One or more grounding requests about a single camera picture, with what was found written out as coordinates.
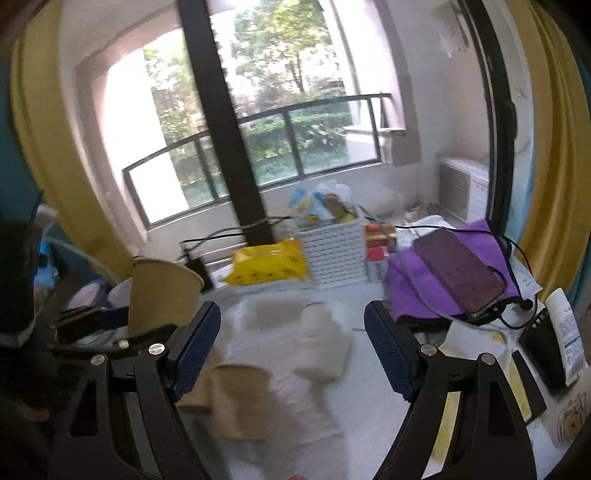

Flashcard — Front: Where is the brown paper cup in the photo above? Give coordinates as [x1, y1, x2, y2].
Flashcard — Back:
[177, 364, 271, 441]
[128, 259, 204, 337]

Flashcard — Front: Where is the lying brown paper cup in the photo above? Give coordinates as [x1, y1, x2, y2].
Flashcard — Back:
[177, 364, 271, 441]

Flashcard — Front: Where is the lying white paper cup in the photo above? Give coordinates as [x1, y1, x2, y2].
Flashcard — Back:
[294, 302, 351, 381]

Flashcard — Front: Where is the purple cloth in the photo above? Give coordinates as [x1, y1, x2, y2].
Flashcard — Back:
[388, 219, 523, 332]

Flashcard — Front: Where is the black charger adapter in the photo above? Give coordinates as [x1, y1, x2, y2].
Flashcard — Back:
[181, 248, 214, 293]

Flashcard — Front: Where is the red snack box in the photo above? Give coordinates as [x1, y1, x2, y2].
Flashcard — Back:
[363, 222, 396, 282]

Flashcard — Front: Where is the white woven plastic basket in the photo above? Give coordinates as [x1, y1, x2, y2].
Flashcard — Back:
[297, 219, 367, 289]

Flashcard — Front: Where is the white air conditioner unit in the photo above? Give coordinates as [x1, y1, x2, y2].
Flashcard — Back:
[437, 155, 489, 223]

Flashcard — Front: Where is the yellow curtain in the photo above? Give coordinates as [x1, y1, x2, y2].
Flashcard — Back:
[10, 1, 133, 280]

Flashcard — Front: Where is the black balcony railing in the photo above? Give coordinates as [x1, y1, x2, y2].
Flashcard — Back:
[122, 93, 393, 230]

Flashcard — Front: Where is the black window frame post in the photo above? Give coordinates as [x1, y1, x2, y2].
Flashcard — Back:
[176, 0, 274, 246]

